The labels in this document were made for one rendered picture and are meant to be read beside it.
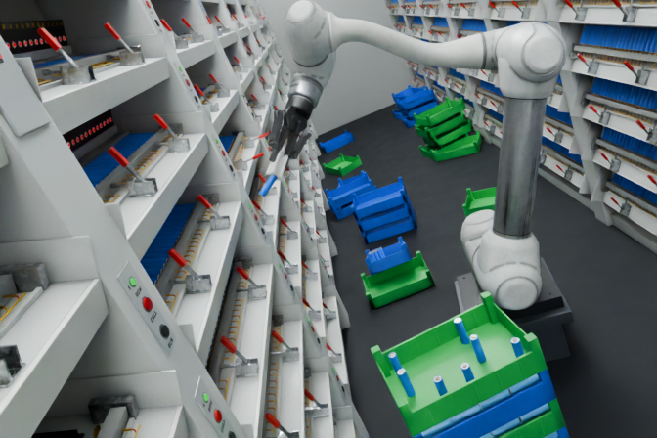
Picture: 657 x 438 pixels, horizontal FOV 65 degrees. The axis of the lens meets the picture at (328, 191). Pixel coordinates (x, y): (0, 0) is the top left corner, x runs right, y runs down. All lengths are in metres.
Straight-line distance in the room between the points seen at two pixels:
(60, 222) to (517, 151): 1.10
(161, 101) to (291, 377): 0.70
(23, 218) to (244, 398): 0.50
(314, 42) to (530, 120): 0.58
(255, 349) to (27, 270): 0.55
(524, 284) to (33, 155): 1.18
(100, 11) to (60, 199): 0.73
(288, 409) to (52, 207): 0.74
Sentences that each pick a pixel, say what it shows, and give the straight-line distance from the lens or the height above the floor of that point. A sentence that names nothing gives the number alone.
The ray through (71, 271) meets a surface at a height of 1.13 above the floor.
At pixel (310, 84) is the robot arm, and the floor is 1.09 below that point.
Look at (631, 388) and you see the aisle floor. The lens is 1.77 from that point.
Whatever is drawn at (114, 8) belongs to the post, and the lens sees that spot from 1.27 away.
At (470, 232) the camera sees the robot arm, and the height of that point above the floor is 0.48.
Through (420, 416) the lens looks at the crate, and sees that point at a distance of 1.10.
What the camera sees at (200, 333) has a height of 0.93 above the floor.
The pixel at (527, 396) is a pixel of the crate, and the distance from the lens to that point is 1.18.
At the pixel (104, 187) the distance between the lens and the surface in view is 0.86.
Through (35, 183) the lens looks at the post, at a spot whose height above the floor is 1.23.
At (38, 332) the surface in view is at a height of 1.12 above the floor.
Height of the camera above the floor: 1.28
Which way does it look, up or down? 19 degrees down
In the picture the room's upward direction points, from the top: 24 degrees counter-clockwise
